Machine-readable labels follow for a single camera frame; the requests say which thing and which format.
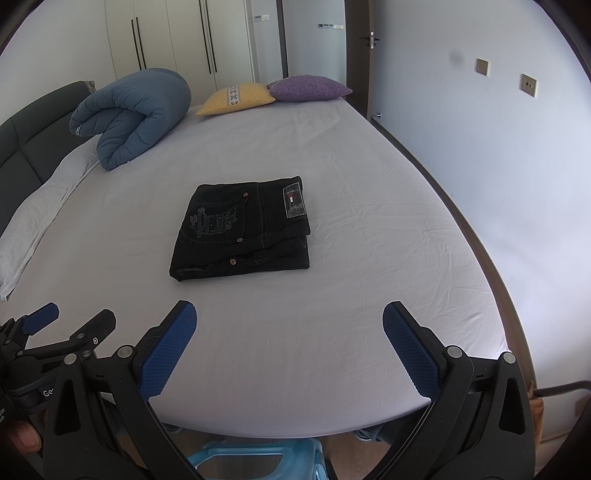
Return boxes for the cream wardrobe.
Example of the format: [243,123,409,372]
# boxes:
[104,0,257,91]

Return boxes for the light blue plastic stool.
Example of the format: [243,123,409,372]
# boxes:
[187,438,329,480]

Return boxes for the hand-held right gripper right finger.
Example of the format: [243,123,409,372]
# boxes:
[382,301,537,480]

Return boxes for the black denim pants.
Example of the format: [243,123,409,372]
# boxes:
[169,175,311,282]

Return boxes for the white towel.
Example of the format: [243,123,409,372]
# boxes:
[0,137,103,304]

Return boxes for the dark brown door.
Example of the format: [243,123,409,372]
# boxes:
[344,0,376,119]

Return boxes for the dark cable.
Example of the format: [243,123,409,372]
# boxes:
[536,382,591,398]

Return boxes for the person's left hand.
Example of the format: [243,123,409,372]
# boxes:
[8,422,44,456]

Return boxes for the rolled blue quilt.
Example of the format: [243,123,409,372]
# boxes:
[69,68,193,172]

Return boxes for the purple pillow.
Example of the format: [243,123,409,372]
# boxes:
[266,75,354,103]

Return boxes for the grey padded headboard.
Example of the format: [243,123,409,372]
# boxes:
[0,80,96,237]

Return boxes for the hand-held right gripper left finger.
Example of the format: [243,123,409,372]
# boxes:
[42,300,200,480]

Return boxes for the grey door frame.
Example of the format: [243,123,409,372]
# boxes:
[276,0,347,86]

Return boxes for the bed with white sheet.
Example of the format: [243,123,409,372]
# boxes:
[0,95,509,439]

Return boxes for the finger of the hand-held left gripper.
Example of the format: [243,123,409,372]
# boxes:
[0,302,60,352]
[16,310,116,366]

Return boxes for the yellow pillow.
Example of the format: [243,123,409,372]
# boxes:
[196,82,277,116]

